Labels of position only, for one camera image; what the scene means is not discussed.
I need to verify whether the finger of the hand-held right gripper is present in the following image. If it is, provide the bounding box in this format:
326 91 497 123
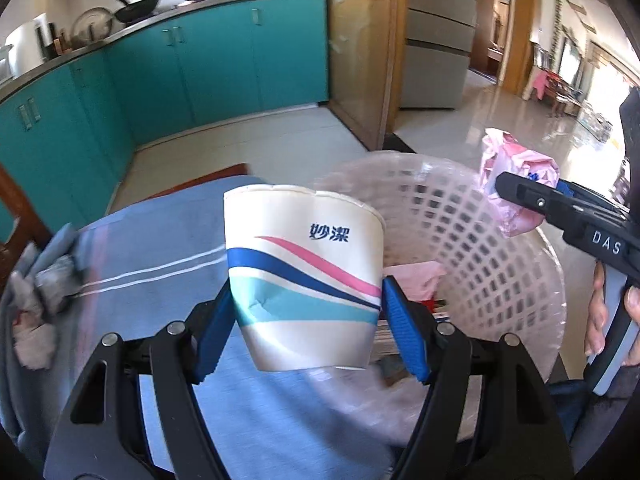
494 172 626 233
527 173 621 211

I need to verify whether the wooden door frame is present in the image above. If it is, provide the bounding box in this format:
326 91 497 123
470 0 538 97

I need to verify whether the teal kitchen cabinet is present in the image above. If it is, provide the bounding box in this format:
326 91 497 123
0 0 332 243

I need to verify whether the person's right hand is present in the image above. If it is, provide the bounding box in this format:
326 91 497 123
585 260 640 358

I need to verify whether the grey refrigerator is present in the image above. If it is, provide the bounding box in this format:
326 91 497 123
400 0 478 111

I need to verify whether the white kitchen appliance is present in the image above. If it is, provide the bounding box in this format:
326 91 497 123
5 17 51 77

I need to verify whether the black wok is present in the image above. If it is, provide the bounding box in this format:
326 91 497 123
112 0 162 25

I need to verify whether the pink crumpled paper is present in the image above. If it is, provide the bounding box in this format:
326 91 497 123
385 262 447 302

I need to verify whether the beige crumpled paper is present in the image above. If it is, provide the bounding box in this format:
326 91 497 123
10 270 58 368

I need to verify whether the pink plastic bag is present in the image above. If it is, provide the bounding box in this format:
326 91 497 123
479 128 561 238

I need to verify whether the blue striped towel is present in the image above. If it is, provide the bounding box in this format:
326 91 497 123
0 175 416 480

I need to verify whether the white plastic mesh basket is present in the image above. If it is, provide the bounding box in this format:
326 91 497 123
300 150 569 451

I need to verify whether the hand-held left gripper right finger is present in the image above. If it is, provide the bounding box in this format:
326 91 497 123
381 275 573 480

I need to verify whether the wooden framed glass door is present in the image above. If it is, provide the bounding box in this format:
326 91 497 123
327 0 411 151

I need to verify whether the grey crumpled plastic bag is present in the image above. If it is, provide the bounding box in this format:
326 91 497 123
32 255 86 313

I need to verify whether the white striped paper cup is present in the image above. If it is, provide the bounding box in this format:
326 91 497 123
222 184 387 372

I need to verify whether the steel bowl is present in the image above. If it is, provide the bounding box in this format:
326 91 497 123
72 6 115 46

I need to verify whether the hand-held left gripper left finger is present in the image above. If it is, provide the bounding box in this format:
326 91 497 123
45 285 236 480

